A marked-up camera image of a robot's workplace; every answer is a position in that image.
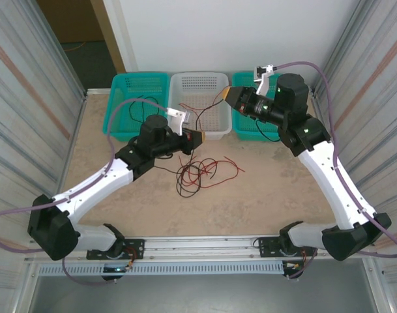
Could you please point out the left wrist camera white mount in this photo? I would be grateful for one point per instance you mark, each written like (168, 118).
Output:
(178, 119)

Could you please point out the brown wooden door frame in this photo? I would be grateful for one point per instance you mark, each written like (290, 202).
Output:
(108, 32)

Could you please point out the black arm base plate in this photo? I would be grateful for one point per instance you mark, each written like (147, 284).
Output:
(134, 249)
(270, 247)

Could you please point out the striped enclosure panel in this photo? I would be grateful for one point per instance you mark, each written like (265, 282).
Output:
(22, 98)
(374, 81)

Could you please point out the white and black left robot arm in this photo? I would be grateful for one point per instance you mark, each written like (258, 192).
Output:
(94, 182)

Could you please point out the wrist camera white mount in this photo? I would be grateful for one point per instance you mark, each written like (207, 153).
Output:
(178, 119)
(263, 81)

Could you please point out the aluminium mounting rail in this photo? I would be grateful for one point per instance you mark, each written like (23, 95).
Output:
(201, 246)

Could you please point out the teal plastic basket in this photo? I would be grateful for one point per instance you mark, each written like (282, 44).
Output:
(242, 127)
(120, 125)

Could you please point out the white plastic basket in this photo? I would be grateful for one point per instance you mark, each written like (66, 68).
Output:
(211, 88)

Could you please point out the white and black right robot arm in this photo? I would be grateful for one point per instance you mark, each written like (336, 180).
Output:
(335, 182)

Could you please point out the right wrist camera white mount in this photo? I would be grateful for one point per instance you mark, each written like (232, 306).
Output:
(263, 81)

